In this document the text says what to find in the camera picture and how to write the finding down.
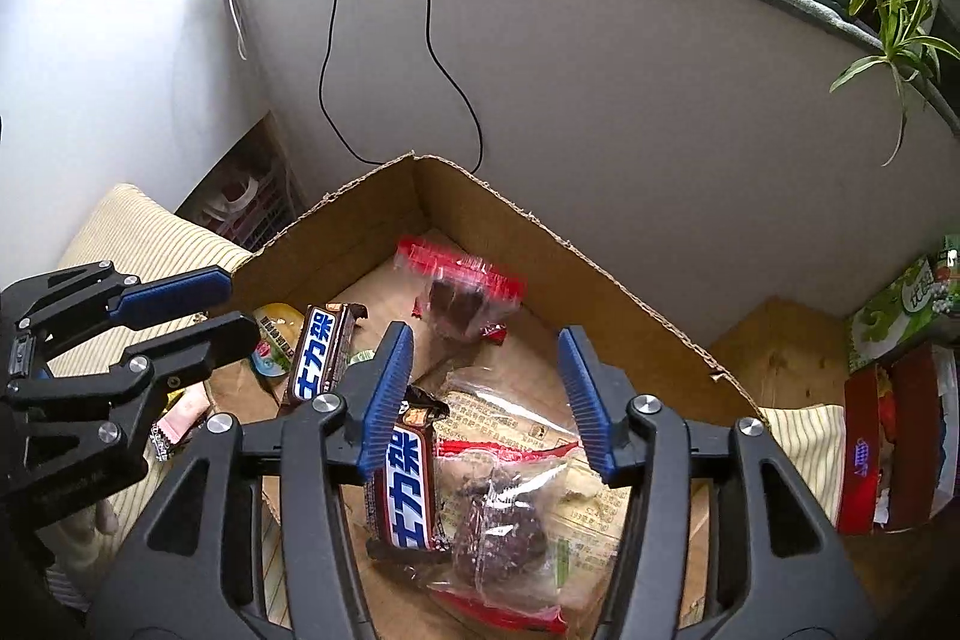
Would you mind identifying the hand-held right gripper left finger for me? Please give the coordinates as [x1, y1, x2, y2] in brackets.
[86, 321, 415, 640]

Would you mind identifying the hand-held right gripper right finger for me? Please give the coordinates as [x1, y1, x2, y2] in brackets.
[559, 325, 878, 640]

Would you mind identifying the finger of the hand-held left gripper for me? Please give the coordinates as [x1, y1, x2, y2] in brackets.
[4, 311, 260, 461]
[0, 261, 233, 350]

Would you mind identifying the large clear biscuit packet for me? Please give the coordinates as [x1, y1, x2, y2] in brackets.
[420, 370, 638, 611]

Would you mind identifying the pink candy wrapper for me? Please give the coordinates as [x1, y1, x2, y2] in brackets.
[150, 381, 212, 462]

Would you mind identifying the yellow jelly cup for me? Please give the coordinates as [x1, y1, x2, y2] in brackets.
[251, 302, 308, 378]

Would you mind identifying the brown chocolate bar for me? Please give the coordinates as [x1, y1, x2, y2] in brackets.
[277, 302, 370, 416]
[364, 385, 451, 558]

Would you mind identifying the red-edged clear cake packet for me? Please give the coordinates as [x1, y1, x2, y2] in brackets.
[427, 437, 593, 637]
[396, 235, 526, 341]

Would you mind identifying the brown cardboard box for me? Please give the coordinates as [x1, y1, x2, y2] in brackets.
[202, 152, 770, 640]

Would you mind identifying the red carton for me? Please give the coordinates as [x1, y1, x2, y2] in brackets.
[836, 344, 960, 536]

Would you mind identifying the green snack package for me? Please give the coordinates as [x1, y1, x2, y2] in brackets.
[847, 235, 960, 375]

